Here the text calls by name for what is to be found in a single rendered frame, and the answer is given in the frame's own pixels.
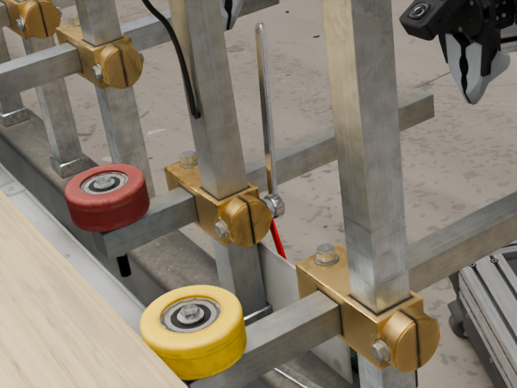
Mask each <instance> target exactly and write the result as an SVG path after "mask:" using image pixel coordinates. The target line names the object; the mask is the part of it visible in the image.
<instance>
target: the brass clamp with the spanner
mask: <svg viewBox="0 0 517 388"><path fill-rule="evenodd" d="M180 162H181V161H178V162H175V163H173V164H171V165H169V166H166V167H165V168H164V170H165V177H166V181H167V185H168V190H169V191H170V190H173V189H176V188H178V187H179V186H181V187H182V188H183V189H184V190H185V191H187V192H188V193H190V194H191V195H193V197H194V200H195V208H196V212H197V217H198V221H195V222H194V224H196V225H197V226H198V227H199V228H201V229H202V230H204V231H205V232H206V233H208V234H209V235H210V236H211V237H212V238H213V239H215V240H216V241H218V242H219V243H220V244H222V245H223V246H227V245H229V244H231V243H234V244H236V245H237V246H241V247H250V246H253V245H254V244H257V243H259V242H260V241H261V240H262V239H263V238H264V237H265V236H266V234H267V232H268V231H269V228H270V225H271V222H272V214H271V211H270V209H269V207H268V206H267V205H266V204H264V203H263V202H262V201H260V198H259V190H258V188H257V187H256V186H254V185H253V184H251V183H250V182H248V181H247V183H248V188H246V189H243V190H241V191H238V192H236V193H233V194H231V195H230V196H226V197H225V198H223V199H217V198H216V197H214V196H213V195H212V194H211V193H209V192H207V191H206V190H204V189H203V188H202V182H201V178H200V173H199V169H198V165H196V166H194V167H191V168H183V167H181V166H180Z"/></svg>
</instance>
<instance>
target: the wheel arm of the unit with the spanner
mask: <svg viewBox="0 0 517 388"><path fill-rule="evenodd" d="M397 97H398V109H399V132H401V131H403V130H406V129H408V128H411V127H413V126H414V125H418V124H419V123H421V122H424V121H426V120H428V119H431V118H433V117H435V112H434V95H433V94H431V93H429V92H426V91H424V90H421V89H418V88H416V89H413V90H411V91H408V92H405V93H403V94H401V95H398V96H397ZM336 159H337V151H336V143H335V129H334V123H331V124H329V125H326V126H324V127H321V128H320V129H316V130H315V131H312V132H310V133H307V134H305V135H302V136H300V137H298V138H296V139H293V140H291V141H288V142H285V143H283V144H281V145H278V146H276V147H275V164H276V176H277V186H278V185H280V184H282V183H284V182H287V181H289V180H291V179H294V178H296V177H298V176H301V175H303V174H305V173H307V172H310V171H312V170H314V169H317V168H319V167H321V166H323V165H326V164H328V163H330V162H333V161H335V160H336ZM244 163H245V173H246V178H247V181H248V182H250V183H251V184H253V185H254V186H256V187H257V188H258V194H259V193H261V192H264V191H266V190H268V182H267V173H266V164H265V152H261V153H259V154H257V155H255V156H252V157H250V158H247V159H244ZM149 201H150V204H149V208H148V211H147V213H146V214H145V215H144V216H143V217H142V218H141V219H139V220H138V221H136V222H134V223H132V224H131V225H129V226H126V227H124V228H121V229H117V230H113V231H108V232H92V236H93V239H94V243H95V247H96V248H97V249H98V250H99V251H100V252H101V253H102V254H103V255H104V256H105V257H106V258H107V259H113V258H115V257H120V256H124V255H125V254H126V253H127V252H129V251H131V250H133V249H136V248H138V247H140V246H143V245H145V244H147V243H150V242H151V241H152V240H153V239H157V238H158V237H161V236H163V235H165V234H168V233H170V232H173V231H175V230H177V229H180V228H182V227H183V226H187V225H188V224H191V223H193V222H195V221H198V217H197V212H196V208H195V200H194V197H193V195H191V194H190V193H188V192H187V191H185V190H184V189H183V188H182V187H181V186H179V187H178V188H176V189H173V190H170V191H168V192H165V193H163V194H161V195H159V196H156V197H154V198H151V199H150V200H149Z"/></svg>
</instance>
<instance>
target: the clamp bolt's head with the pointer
mask: <svg viewBox="0 0 517 388"><path fill-rule="evenodd" d="M260 201H262V202H263V203H264V204H266V205H267V206H268V207H269V209H270V211H271V214H272V222H271V225H270V231H271V234H272V238H273V240H274V243H275V247H276V249H277V252H278V254H279V255H280V256H282V257H283V258H284V259H286V257H285V252H284V249H283V247H282V243H281V240H280V238H279V234H278V231H277V229H276V226H275V222H274V219H273V217H274V216H275V209H274V206H273V205H272V203H271V202H270V201H269V200H268V199H260ZM286 260H287V259H286Z"/></svg>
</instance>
